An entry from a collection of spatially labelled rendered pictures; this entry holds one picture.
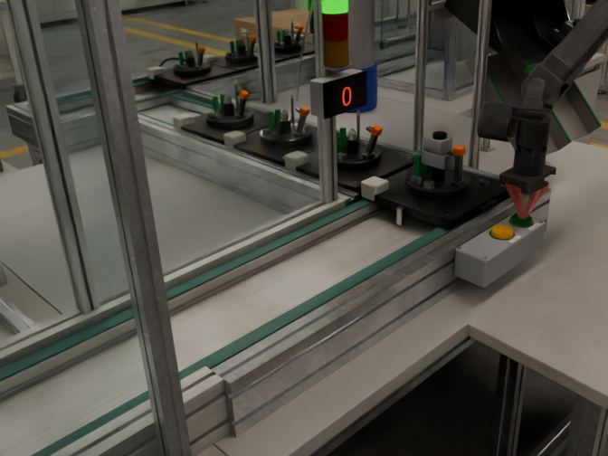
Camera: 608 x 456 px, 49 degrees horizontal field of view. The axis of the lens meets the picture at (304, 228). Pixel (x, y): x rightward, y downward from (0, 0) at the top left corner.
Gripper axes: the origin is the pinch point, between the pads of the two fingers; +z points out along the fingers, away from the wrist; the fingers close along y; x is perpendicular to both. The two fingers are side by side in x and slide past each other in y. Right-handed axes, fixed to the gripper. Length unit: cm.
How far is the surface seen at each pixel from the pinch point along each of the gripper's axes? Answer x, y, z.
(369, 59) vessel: -95, -61, -6
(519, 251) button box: 3.3, 5.6, 5.0
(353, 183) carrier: -37.3, 8.9, 1.2
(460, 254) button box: -2.4, 17.3, 3.1
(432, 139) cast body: -22.2, 0.5, -10.4
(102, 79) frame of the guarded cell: 0, 83, -43
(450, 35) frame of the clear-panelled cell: -81, -87, -12
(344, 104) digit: -30.9, 18.3, -20.4
